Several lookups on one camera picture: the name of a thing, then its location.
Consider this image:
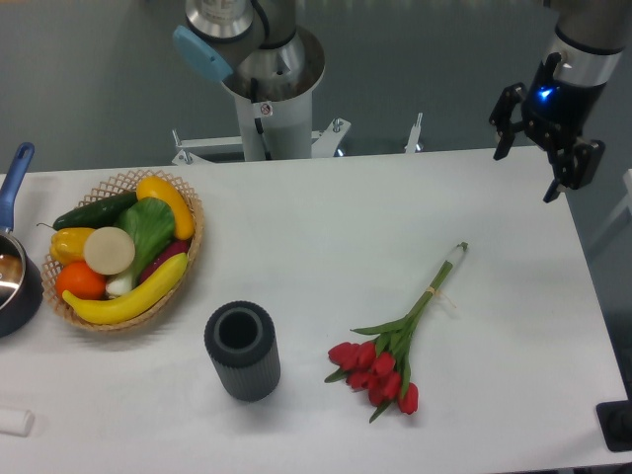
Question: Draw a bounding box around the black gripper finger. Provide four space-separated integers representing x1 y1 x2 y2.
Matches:
489 82 526 160
543 138 605 203

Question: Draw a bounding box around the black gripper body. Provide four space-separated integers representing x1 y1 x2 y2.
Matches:
521 52 605 152

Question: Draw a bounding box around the red tulip bouquet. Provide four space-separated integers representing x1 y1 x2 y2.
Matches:
324 242 469 423

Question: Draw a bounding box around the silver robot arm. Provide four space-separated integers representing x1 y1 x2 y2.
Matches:
489 1 631 202

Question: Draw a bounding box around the robot base with pedestal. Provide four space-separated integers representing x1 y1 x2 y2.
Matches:
173 1 325 161

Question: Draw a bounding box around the black device at edge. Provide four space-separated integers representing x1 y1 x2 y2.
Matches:
596 400 631 452

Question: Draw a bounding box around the dark grey ribbed vase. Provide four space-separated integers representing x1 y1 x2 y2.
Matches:
203 301 280 402

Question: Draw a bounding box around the purple eggplant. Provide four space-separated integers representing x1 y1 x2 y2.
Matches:
138 240 190 283

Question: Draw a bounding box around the yellow squash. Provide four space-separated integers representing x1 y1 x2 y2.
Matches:
136 175 195 240

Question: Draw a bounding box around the green bok choy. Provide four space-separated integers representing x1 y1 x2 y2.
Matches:
106 197 175 299

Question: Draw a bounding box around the woven wicker basket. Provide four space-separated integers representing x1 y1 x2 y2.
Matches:
41 169 204 332

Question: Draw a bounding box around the yellow banana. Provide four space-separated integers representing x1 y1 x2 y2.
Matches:
62 253 189 326

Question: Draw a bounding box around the green cucumber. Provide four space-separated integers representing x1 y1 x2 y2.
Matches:
38 192 137 231

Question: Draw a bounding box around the beige round disc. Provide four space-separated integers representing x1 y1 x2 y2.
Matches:
83 227 135 276

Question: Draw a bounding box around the yellow bell pepper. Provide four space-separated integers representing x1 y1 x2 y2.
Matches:
49 227 95 266

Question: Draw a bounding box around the orange fruit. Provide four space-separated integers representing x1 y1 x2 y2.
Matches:
55 262 106 300

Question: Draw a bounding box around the white cylinder object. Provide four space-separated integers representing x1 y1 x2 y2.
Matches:
0 407 36 437

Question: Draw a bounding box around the white metal mounting frame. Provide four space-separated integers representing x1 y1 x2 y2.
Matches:
171 112 424 166

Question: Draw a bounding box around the dark saucepan with blue handle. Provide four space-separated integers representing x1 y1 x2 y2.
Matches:
1 142 42 338

